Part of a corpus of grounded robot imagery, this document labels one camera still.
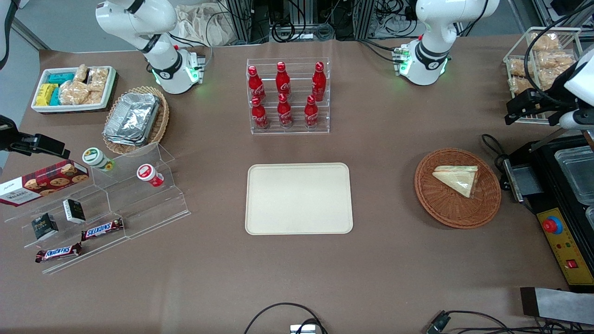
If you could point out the aluminium corner frame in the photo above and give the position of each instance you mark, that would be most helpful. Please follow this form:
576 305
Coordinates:
557 11

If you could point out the small clear plastic container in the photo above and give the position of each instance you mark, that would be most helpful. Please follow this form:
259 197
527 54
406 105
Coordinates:
590 218

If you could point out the small teal snack packet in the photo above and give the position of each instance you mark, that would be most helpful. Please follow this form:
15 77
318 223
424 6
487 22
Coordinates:
55 97

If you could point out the beige cloth bag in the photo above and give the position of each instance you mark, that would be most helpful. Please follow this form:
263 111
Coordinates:
199 25

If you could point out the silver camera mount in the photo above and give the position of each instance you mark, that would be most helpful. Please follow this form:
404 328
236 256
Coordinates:
302 330

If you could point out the clear acrylic step display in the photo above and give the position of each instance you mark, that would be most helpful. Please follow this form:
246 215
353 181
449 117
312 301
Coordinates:
148 208

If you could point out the triangular sandwich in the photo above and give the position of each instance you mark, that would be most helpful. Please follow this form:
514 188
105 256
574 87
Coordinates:
457 178

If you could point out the red cola bottle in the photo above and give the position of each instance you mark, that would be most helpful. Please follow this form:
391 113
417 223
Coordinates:
319 83
284 113
311 115
282 81
255 86
259 116

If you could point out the bagged bread rolls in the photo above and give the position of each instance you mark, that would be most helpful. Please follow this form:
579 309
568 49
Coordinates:
554 59
517 85
550 76
546 42
517 67

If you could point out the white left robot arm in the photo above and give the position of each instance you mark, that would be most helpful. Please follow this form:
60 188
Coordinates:
431 28

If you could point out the large clear plastic container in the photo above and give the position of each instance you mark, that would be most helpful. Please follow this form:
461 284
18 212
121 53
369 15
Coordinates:
577 174

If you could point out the red emergency stop button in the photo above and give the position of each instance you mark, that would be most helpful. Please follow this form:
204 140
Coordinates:
552 225

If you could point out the round brown wicker basket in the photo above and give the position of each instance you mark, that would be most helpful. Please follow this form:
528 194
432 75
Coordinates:
445 208

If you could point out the oval light wicker basket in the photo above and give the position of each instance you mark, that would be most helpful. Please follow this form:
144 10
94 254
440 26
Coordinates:
162 116

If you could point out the clear rice cracker bag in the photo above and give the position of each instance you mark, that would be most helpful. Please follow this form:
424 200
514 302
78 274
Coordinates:
96 97
80 73
98 79
73 93

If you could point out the grey flat strip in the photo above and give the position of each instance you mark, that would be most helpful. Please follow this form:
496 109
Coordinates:
557 305

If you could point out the large teal snack packet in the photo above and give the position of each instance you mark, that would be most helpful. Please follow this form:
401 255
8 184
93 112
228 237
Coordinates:
60 78

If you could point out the white rectangular snack tray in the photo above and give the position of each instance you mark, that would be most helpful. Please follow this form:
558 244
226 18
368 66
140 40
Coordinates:
69 108

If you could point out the clear acrylic bottle rack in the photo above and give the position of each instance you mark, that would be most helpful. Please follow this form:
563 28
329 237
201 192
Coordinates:
297 132

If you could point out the red tartan cookie box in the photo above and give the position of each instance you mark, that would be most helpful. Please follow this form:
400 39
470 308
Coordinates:
41 183

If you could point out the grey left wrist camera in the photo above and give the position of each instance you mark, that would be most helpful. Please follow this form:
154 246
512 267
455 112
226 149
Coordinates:
529 103

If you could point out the black sealing machine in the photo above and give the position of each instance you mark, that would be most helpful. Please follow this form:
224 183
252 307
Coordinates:
547 185

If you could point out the green lid dessert cup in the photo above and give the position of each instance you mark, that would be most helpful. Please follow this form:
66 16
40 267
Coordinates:
95 157

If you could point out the small black box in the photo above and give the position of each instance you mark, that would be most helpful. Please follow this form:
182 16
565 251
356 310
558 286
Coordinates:
44 226
74 211

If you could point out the brown chocolate bar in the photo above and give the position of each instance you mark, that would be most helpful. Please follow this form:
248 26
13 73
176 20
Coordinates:
58 253
102 229

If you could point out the cream plastic tray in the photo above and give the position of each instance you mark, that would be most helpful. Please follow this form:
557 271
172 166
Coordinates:
297 199

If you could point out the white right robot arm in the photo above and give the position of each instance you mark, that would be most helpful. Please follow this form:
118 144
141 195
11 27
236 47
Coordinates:
153 28

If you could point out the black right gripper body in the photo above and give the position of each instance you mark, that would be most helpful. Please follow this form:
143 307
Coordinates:
10 140

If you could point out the yellow snack packet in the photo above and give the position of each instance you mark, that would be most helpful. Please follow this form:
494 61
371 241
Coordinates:
45 94

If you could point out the red lid dessert cup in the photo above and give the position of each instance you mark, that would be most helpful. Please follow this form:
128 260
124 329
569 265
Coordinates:
147 174

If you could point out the aluminium foil tray stack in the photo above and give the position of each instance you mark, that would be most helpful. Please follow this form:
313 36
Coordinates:
132 118

